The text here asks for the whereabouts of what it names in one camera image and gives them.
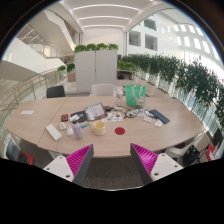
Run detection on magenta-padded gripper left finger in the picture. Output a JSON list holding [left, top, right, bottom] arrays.
[[43, 143, 95, 188]]

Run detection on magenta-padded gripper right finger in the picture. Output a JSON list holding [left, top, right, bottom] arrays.
[[129, 143, 184, 186]]

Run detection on purple drink bottle black cap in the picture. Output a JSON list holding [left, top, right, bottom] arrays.
[[71, 121, 83, 141]]

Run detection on white low chair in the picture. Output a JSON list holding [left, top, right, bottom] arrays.
[[164, 131, 206, 164]]

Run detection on black bag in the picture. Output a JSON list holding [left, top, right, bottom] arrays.
[[182, 144, 203, 167]]

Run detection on white power strip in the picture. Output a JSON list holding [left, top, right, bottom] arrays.
[[45, 123, 63, 142]]

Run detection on white computer mouse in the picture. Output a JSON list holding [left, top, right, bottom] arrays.
[[66, 125, 75, 137]]

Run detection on black and red chair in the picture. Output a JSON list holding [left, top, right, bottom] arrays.
[[4, 138, 35, 166]]

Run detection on dark blue flat keyboard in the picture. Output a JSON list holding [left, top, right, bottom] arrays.
[[148, 108, 171, 125]]

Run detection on flat round red coaster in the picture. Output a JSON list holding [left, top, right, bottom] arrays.
[[114, 126, 126, 136]]

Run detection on pale yellow mug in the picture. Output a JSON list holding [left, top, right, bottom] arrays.
[[89, 120, 107, 136]]

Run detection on black notebook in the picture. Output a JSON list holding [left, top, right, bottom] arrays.
[[70, 109, 88, 124]]

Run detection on open printed booklet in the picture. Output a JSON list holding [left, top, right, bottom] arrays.
[[84, 102, 108, 121]]

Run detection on colourful sticker sheet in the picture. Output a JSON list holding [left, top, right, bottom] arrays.
[[101, 111, 124, 123]]

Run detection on green tote bag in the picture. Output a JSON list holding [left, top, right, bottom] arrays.
[[124, 84, 147, 108]]

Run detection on clear plastic bottle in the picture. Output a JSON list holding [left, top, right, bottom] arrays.
[[115, 88, 124, 108]]

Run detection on wooden handrail glass railing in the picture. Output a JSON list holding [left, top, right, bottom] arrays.
[[0, 68, 68, 114]]

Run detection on green hedge plant row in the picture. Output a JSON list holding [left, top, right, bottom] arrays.
[[121, 53, 224, 131]]

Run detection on brown planter with plants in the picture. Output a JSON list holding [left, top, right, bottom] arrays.
[[56, 62, 77, 83]]

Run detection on white cabinet with plants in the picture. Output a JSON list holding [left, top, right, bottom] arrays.
[[73, 42, 120, 94]]

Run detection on ceiling light strips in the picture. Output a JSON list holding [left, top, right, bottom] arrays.
[[71, 3, 141, 29]]

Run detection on black cable bundle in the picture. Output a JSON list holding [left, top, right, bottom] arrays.
[[114, 105, 156, 120]]

